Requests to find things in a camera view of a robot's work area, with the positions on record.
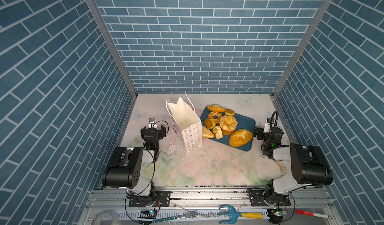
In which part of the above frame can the teal yellow garden fork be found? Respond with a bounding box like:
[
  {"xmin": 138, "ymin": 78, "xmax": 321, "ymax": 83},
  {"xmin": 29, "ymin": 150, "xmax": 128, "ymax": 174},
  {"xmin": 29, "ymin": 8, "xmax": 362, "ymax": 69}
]
[{"xmin": 219, "ymin": 205, "xmax": 264, "ymax": 225}]

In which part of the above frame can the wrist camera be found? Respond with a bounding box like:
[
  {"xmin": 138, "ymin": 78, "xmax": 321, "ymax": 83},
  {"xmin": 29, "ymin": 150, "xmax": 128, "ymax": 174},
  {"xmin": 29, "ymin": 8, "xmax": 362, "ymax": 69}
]
[
  {"xmin": 149, "ymin": 117, "xmax": 158, "ymax": 129},
  {"xmin": 264, "ymin": 118, "xmax": 271, "ymax": 133}
]

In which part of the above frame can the red white marker pen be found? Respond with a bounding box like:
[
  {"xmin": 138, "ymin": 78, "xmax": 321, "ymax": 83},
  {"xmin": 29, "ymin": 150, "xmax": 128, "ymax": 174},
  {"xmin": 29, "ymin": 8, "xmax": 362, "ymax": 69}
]
[{"xmin": 296, "ymin": 210, "xmax": 332, "ymax": 219}]

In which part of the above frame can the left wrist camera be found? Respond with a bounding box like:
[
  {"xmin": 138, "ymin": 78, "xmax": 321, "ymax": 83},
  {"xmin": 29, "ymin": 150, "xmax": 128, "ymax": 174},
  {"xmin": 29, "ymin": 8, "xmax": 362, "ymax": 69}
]
[{"xmin": 149, "ymin": 117, "xmax": 158, "ymax": 129}]

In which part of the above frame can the long croissant bread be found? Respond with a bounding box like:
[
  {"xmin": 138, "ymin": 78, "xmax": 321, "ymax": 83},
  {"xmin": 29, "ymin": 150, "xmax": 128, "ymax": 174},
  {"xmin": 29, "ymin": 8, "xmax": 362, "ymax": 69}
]
[{"xmin": 207, "ymin": 104, "xmax": 226, "ymax": 113}]

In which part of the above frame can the twisted sugar bread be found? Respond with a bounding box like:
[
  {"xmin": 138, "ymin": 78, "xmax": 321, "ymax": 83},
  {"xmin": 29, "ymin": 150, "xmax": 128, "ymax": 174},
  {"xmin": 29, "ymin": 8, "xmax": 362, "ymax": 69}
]
[{"xmin": 220, "ymin": 116, "xmax": 238, "ymax": 135}]

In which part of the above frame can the large sesame bread loaf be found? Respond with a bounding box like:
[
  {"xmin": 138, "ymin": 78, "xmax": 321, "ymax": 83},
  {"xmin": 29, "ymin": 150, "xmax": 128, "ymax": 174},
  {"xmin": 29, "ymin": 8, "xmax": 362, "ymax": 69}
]
[{"xmin": 229, "ymin": 129, "xmax": 253, "ymax": 147}]

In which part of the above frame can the small knotted bread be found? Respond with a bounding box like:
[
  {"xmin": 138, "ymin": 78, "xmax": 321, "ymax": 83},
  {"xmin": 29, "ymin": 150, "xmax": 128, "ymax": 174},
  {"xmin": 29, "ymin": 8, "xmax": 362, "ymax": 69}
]
[{"xmin": 213, "ymin": 126, "xmax": 223, "ymax": 140}]

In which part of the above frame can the small round muffin bread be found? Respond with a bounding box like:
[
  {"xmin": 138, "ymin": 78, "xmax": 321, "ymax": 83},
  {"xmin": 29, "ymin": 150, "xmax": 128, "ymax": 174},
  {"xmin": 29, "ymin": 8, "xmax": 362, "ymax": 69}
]
[{"xmin": 225, "ymin": 109, "xmax": 235, "ymax": 116}]

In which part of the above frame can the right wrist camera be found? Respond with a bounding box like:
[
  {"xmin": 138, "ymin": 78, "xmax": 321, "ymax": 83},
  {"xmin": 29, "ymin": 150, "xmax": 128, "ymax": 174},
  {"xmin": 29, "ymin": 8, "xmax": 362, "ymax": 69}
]
[{"xmin": 264, "ymin": 118, "xmax": 271, "ymax": 133}]

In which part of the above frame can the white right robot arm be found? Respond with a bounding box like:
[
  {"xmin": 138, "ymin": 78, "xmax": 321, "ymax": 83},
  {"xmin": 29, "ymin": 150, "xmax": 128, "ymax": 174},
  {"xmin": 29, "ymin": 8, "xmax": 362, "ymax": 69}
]
[{"xmin": 247, "ymin": 127, "xmax": 333, "ymax": 206}]

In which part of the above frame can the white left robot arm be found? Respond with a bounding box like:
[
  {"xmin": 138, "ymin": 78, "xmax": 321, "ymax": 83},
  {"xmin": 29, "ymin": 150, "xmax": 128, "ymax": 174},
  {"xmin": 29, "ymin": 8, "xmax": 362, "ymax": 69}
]
[{"xmin": 102, "ymin": 125, "xmax": 170, "ymax": 208}]

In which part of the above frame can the aluminium rail frame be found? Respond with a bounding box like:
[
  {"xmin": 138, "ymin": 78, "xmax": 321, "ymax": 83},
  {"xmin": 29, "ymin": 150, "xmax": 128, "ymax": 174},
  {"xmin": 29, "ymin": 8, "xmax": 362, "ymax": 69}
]
[{"xmin": 79, "ymin": 186, "xmax": 342, "ymax": 225}]

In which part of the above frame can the triangular toast slice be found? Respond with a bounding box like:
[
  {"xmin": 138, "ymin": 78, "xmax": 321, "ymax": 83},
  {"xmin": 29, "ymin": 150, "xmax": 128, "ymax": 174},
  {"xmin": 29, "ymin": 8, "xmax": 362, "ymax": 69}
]
[{"xmin": 202, "ymin": 126, "xmax": 215, "ymax": 139}]

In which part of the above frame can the black corrugated cable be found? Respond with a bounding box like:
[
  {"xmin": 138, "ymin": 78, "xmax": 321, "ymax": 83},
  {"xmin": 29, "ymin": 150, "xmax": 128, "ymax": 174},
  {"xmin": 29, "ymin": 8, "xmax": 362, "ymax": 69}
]
[{"xmin": 269, "ymin": 110, "xmax": 280, "ymax": 129}]

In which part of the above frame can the ring donut bread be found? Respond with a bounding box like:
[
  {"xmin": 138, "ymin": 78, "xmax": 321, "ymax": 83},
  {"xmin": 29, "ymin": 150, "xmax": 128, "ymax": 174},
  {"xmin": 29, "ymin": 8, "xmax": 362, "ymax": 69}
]
[{"xmin": 208, "ymin": 111, "xmax": 222, "ymax": 124}]

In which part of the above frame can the metal fork green handle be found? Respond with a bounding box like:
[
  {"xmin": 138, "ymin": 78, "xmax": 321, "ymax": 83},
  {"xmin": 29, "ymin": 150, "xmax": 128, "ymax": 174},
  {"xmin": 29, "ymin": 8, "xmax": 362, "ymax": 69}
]
[{"xmin": 152, "ymin": 211, "xmax": 198, "ymax": 223}]

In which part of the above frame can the white paper bag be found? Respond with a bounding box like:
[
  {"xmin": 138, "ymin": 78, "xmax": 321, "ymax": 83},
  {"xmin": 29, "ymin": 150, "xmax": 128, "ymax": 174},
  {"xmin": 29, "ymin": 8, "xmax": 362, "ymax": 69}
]
[{"xmin": 166, "ymin": 94, "xmax": 202, "ymax": 153}]

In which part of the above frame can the small wooden piece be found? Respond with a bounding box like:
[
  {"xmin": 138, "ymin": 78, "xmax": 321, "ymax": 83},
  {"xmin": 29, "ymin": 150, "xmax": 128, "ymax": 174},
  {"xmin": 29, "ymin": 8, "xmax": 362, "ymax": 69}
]
[{"xmin": 275, "ymin": 161, "xmax": 287, "ymax": 174}]

